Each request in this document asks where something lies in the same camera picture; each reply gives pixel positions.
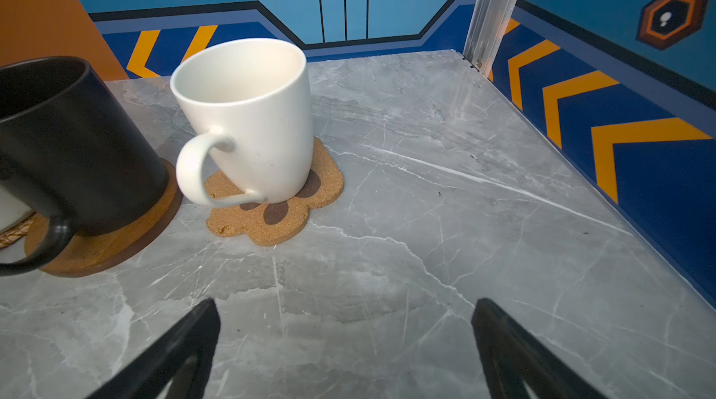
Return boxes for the black mug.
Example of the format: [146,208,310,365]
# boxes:
[1,56,170,276]

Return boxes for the round woven rattan coaster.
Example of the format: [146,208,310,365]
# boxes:
[0,214,35,249]

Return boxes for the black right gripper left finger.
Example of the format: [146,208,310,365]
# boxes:
[90,298,221,398]

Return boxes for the cream white mug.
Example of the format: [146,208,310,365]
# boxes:
[170,38,314,209]

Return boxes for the cork paw print coaster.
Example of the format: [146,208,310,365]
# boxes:
[206,139,344,246]

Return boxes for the round brown wooden coaster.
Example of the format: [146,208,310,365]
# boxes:
[41,160,183,278]

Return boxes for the aluminium corner post right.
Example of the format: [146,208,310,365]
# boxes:
[462,0,516,76]

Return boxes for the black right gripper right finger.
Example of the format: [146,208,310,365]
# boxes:
[471,298,604,398]

